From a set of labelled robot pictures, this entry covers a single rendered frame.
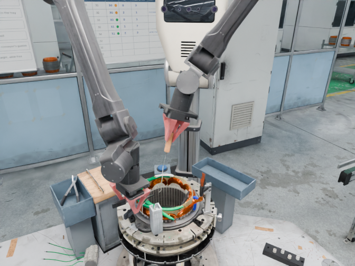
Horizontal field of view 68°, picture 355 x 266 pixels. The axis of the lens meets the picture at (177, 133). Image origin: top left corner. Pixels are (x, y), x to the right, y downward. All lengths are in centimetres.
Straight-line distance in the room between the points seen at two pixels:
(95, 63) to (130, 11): 232
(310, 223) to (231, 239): 149
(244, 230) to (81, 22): 104
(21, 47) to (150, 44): 124
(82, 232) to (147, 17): 236
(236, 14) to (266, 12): 254
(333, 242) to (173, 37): 205
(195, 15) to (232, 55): 195
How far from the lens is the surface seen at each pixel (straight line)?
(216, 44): 70
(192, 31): 109
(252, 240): 126
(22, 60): 288
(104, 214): 109
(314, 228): 262
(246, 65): 315
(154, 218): 76
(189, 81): 65
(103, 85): 65
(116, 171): 62
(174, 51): 111
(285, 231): 134
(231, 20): 69
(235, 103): 321
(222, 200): 114
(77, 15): 70
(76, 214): 104
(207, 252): 116
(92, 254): 117
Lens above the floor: 169
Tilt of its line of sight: 26 degrees down
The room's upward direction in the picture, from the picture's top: straight up
